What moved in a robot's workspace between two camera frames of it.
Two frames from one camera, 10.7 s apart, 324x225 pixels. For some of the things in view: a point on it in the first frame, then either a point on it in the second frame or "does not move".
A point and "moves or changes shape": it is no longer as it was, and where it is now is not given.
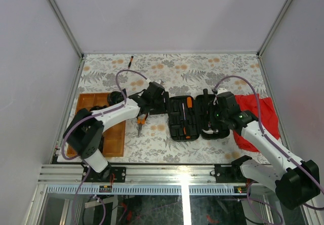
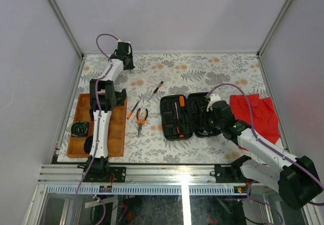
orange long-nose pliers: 140,120 does not move
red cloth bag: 249,102 does not move
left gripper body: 161,105 → 128,65
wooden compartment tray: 114,139 does not move
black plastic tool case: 190,118 moves or changes shape
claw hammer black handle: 205,110 → 204,132
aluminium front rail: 68,179 does not move
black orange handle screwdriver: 189,102 → 181,100
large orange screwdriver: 187,137 → 179,129
